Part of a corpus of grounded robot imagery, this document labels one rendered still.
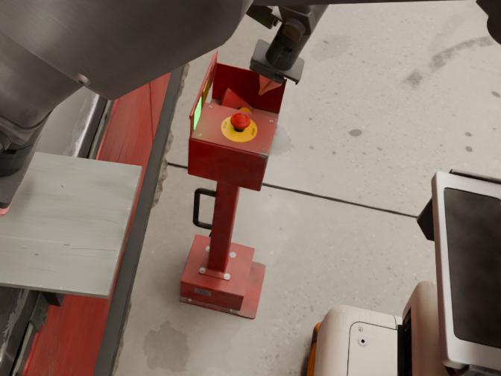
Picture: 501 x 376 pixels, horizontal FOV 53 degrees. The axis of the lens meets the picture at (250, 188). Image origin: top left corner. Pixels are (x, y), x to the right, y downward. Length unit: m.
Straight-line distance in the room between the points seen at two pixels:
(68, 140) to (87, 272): 0.34
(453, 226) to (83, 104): 0.62
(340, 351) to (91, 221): 0.89
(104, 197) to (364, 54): 2.10
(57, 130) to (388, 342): 0.96
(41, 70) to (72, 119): 0.66
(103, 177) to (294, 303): 1.13
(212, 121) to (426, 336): 0.55
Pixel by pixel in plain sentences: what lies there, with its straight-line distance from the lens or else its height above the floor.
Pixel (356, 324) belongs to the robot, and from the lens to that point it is 1.40.
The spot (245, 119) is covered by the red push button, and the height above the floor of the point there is 0.81.
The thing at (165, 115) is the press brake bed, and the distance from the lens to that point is 2.05.
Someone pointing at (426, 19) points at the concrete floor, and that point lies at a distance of 3.01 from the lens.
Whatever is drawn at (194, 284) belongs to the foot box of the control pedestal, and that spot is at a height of 0.12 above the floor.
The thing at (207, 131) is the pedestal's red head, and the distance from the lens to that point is 1.00.
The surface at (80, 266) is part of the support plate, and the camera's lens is 0.59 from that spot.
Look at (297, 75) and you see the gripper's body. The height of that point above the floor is 0.88.
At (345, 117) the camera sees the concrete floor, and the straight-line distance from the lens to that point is 2.25.
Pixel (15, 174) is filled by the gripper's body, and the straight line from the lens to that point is 0.57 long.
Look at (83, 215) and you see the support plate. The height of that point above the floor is 1.00.
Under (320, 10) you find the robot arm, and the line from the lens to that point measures 0.88.
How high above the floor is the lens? 1.52
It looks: 53 degrees down
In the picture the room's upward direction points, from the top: 11 degrees clockwise
